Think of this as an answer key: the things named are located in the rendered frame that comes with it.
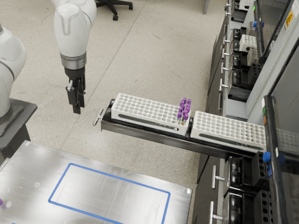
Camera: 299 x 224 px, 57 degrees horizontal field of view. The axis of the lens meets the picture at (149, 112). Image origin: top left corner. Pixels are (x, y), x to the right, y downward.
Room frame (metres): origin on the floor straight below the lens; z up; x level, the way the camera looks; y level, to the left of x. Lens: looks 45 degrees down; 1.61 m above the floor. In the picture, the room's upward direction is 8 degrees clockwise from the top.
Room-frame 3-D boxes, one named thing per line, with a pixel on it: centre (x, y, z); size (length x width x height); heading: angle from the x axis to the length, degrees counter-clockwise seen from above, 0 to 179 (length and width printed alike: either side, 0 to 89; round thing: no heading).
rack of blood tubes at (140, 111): (0.76, -0.01, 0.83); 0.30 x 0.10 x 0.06; 83
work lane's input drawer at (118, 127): (0.75, -0.14, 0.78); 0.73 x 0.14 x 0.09; 83
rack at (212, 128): (0.73, -0.32, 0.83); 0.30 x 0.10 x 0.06; 83
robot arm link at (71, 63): (0.80, 0.29, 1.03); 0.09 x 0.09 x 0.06
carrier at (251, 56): (1.26, -0.48, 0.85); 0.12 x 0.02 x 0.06; 174
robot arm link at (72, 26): (0.82, 0.29, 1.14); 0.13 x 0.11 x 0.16; 3
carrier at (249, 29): (1.57, -0.52, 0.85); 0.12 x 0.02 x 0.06; 173
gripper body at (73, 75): (0.80, 0.29, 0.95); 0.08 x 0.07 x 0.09; 173
